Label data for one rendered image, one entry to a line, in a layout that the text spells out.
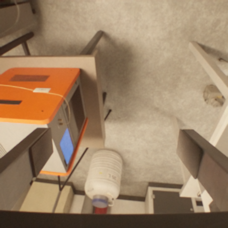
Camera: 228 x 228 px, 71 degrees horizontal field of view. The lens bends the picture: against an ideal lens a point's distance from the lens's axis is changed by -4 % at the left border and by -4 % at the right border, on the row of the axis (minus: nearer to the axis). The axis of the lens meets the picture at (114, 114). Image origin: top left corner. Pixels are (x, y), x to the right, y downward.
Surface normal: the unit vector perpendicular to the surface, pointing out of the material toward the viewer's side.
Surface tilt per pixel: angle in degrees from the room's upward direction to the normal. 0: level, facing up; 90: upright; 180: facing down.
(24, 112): 90
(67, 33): 0
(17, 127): 0
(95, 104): 0
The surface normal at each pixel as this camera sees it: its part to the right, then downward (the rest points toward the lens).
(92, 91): -0.11, 0.64
